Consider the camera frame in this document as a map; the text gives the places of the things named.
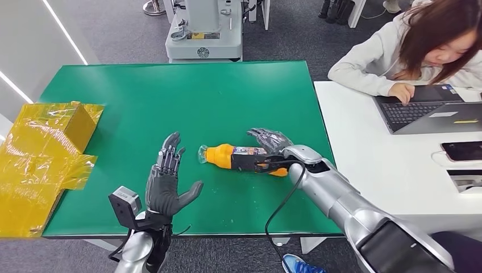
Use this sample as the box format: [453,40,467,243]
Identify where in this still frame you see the grey laptop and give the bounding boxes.
[372,83,482,135]

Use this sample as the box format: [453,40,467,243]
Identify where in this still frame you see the chrome stand base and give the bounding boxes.
[142,0,168,16]

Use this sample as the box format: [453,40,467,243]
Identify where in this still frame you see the white desk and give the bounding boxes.
[313,80,482,242]

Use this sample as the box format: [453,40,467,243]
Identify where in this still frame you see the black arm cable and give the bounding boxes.
[264,160,306,273]

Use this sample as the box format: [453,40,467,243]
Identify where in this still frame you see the yellow taped cardboard box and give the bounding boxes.
[0,100,105,239]

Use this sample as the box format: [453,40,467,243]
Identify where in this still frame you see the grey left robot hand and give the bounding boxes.
[144,131,205,220]

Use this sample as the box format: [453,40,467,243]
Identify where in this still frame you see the green table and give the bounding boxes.
[38,60,343,239]

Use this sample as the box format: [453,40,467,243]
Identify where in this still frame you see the white machine base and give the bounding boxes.
[164,0,244,63]

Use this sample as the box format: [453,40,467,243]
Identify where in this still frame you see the white furniture post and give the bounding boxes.
[347,0,368,29]

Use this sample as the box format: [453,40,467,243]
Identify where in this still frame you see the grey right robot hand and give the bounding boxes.
[246,128,294,156]

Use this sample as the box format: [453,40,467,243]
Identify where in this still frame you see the white upright panel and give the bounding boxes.
[248,0,272,31]

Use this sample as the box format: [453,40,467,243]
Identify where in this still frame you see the dark rounded seat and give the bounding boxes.
[431,231,482,273]

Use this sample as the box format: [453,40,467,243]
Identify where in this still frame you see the black smartphone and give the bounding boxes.
[441,141,482,163]

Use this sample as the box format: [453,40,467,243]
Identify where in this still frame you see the person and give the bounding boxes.
[327,0,482,106]

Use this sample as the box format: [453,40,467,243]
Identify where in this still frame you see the white charging cable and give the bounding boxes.
[431,150,482,169]

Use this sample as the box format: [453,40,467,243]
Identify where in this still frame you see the black boots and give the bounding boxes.
[318,0,356,26]

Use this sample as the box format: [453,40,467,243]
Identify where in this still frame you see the blue shoe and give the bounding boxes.
[282,254,327,273]

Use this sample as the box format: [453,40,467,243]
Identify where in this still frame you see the white desktop device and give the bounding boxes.
[447,169,482,195]

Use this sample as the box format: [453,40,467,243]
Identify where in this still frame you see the orange detergent bottle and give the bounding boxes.
[197,143,290,178]

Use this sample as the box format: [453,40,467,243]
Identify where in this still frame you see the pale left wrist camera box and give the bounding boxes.
[108,185,144,230]

